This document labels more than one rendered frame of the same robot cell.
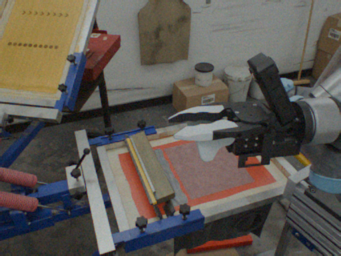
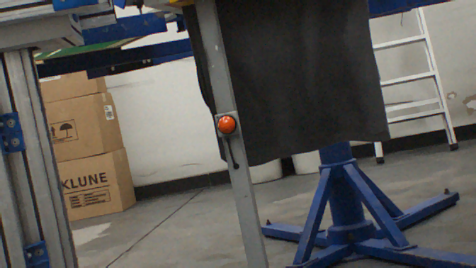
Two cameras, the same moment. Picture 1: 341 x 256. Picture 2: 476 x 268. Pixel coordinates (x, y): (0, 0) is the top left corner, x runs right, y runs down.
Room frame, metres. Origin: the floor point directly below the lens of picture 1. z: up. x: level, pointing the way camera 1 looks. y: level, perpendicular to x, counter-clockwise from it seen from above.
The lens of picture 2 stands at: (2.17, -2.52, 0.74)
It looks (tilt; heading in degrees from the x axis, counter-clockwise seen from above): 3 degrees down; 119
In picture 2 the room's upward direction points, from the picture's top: 11 degrees counter-clockwise
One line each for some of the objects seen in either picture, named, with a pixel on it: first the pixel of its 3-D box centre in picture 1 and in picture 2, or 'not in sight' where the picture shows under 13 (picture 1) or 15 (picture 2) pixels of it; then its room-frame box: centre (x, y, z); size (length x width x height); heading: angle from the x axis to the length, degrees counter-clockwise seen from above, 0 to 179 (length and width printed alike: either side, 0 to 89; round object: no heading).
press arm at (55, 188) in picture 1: (62, 190); not in sight; (0.86, 0.42, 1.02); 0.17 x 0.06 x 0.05; 110
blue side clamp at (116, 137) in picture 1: (126, 139); not in sight; (1.23, 0.21, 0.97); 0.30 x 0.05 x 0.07; 110
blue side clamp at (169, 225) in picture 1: (164, 229); not in sight; (0.71, 0.02, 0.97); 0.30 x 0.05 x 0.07; 110
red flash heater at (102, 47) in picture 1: (77, 53); not in sight; (2.09, 0.64, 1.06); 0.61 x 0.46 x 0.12; 170
